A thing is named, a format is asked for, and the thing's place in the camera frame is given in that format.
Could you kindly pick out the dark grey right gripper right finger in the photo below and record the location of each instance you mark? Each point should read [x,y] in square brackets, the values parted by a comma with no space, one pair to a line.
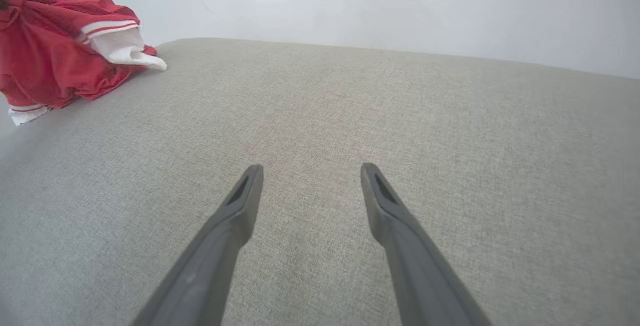
[415,266]

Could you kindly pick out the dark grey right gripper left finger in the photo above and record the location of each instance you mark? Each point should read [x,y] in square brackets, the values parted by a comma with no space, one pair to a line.
[220,251]

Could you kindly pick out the red garment with white band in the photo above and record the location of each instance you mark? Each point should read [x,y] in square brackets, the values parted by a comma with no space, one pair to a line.
[125,48]

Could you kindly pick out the red garment with striped trim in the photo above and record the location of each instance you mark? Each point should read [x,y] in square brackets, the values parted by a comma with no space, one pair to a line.
[45,66]

